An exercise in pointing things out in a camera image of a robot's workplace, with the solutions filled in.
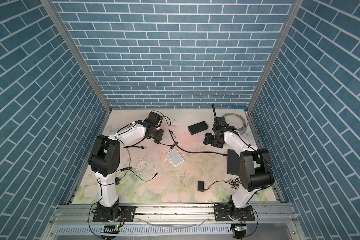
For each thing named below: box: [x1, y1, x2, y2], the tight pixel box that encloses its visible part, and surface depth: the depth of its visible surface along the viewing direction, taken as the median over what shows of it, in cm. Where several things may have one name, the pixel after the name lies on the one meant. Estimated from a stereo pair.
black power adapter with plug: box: [197, 177, 241, 192], surface depth 84 cm
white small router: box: [166, 148, 184, 166], surface depth 94 cm
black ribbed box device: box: [187, 121, 209, 135], surface depth 110 cm
